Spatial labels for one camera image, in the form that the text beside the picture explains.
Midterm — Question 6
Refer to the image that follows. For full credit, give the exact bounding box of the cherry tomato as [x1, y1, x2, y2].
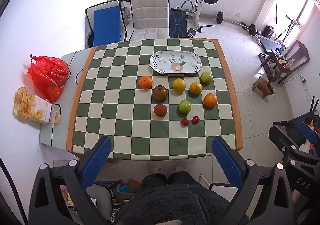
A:
[181, 118, 189, 126]
[192, 116, 200, 124]

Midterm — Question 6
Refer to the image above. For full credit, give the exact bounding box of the green apple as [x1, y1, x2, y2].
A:
[178, 99, 191, 114]
[201, 71, 212, 84]

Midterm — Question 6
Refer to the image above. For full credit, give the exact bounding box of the yellow lemon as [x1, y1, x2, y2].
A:
[172, 78, 186, 94]
[189, 82, 202, 96]

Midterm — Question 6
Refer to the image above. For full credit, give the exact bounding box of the dark red orange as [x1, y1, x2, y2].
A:
[153, 104, 168, 117]

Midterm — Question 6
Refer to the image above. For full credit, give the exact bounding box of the red apple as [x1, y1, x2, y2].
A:
[152, 85, 168, 100]

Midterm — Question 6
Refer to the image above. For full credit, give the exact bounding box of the small wooden stool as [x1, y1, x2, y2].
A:
[252, 76, 274, 99]

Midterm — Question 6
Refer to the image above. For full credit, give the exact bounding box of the dark wooden chair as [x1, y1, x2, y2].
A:
[259, 40, 310, 85]

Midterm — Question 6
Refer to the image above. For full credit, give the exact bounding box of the snack box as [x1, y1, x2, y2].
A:
[14, 87, 52, 123]

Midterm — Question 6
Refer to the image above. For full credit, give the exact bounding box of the red plastic bag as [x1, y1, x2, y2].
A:
[27, 54, 69, 103]

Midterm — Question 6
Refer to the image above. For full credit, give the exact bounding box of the green checkered tablecloth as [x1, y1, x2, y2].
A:
[66, 39, 243, 160]

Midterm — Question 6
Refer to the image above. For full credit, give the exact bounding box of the floor barbell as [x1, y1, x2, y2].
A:
[216, 11, 261, 36]

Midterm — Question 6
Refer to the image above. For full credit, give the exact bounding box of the floral oval plate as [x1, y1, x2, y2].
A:
[149, 51, 202, 74]

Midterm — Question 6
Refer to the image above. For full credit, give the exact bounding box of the black blue weight bench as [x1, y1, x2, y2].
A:
[169, 8, 188, 38]

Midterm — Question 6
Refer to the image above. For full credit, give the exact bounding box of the white padded chair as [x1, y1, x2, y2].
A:
[130, 0, 170, 41]

